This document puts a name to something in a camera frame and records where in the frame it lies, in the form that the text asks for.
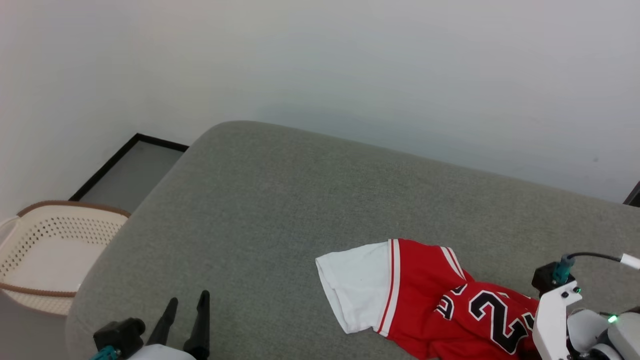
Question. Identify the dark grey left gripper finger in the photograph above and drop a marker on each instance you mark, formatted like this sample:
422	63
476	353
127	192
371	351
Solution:
166	322
201	330

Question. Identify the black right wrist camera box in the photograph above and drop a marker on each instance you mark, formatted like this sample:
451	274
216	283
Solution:
544	277

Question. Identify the red and white basketball jersey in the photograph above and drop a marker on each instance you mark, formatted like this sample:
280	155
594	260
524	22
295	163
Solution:
420	290

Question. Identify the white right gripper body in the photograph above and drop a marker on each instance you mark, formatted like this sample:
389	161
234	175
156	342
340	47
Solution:
620	340

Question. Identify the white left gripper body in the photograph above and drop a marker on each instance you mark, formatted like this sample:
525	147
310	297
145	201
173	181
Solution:
160	353

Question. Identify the grey fabric sofa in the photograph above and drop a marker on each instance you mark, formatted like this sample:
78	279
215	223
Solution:
300	200

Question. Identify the black baseboard strip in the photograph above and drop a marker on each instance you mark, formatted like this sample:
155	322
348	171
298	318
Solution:
105	167

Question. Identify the black door frame strip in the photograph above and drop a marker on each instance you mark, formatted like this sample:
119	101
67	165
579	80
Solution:
634	195

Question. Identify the cream perforated laundry basket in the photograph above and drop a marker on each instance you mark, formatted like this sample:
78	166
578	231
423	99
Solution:
45	260

